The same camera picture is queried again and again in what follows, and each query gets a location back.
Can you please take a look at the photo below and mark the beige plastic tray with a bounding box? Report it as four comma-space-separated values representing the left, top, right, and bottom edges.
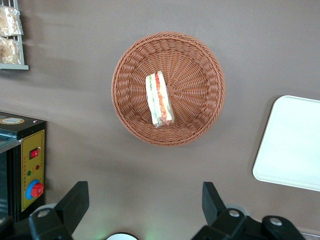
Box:
252, 95, 320, 193

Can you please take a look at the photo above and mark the clear bag of snacks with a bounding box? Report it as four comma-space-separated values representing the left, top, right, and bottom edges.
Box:
0, 5, 24, 37
0, 36, 22, 65

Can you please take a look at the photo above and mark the plastic-wrapped sandwich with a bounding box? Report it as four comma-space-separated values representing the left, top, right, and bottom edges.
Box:
145, 70, 175, 129

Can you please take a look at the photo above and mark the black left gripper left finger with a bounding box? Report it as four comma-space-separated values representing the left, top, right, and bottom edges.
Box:
28, 181, 90, 240

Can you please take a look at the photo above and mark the black food warmer yellow panel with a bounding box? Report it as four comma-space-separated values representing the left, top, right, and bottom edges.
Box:
0, 111, 47, 223

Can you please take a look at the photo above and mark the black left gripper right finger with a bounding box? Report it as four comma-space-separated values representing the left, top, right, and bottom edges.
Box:
192, 181, 306, 240

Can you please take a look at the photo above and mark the tray of packaged snacks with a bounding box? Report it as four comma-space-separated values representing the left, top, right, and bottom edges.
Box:
0, 0, 30, 71

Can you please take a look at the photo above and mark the round brown wicker basket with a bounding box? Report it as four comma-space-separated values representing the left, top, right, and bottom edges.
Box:
111, 31, 226, 148

